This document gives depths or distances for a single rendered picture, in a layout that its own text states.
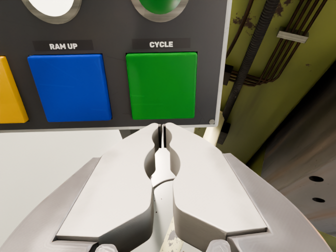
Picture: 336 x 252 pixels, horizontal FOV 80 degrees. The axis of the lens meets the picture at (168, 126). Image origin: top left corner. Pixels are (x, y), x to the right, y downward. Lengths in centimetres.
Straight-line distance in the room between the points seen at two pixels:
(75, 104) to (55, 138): 129
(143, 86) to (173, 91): 3
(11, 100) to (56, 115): 5
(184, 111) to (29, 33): 18
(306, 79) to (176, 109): 40
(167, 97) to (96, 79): 8
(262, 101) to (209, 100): 40
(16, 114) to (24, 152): 130
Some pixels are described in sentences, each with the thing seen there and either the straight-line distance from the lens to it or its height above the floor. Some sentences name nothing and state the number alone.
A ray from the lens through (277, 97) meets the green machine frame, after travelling 62.
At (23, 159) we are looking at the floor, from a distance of 157.
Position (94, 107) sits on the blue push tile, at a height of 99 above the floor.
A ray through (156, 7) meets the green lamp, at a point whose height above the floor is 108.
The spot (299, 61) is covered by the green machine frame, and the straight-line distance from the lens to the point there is 55.
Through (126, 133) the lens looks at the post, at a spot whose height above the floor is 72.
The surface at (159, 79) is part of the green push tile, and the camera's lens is 22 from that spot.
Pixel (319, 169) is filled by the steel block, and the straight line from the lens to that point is 50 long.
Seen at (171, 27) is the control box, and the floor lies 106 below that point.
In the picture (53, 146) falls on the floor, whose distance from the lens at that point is 151.
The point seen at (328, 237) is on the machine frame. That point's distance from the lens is 90.
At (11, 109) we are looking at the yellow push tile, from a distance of 29.
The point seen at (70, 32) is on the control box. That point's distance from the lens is 24.
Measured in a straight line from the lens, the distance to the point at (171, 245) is 54.
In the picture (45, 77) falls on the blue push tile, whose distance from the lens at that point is 25.
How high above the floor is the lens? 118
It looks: 58 degrees down
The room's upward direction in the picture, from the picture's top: straight up
